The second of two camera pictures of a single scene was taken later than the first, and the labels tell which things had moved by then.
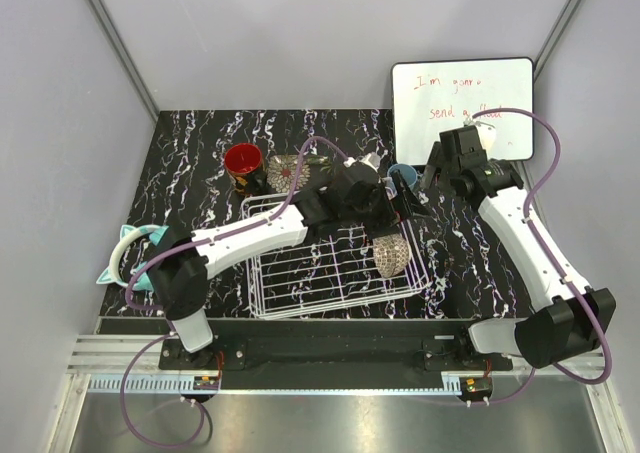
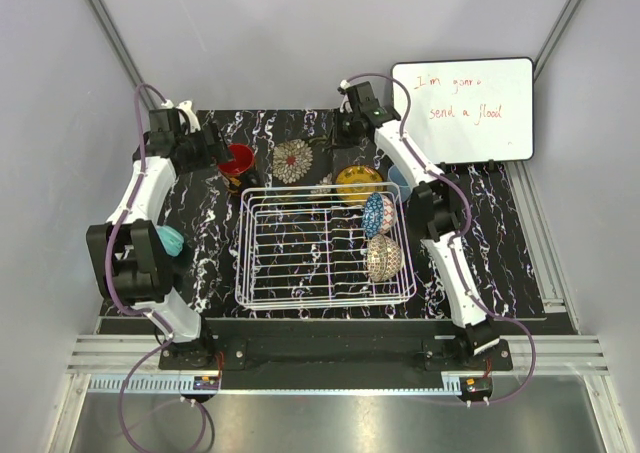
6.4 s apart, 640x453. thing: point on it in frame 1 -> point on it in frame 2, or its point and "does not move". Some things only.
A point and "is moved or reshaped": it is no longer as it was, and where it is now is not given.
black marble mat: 213,167 does not move
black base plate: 338,355 does not move
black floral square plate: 280,171 is moved or reshaped
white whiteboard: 428,97 does not move
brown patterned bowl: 391,254 is moved or reshaped
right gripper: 436,161 -> 339,141
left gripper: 391,217 -> 216,151
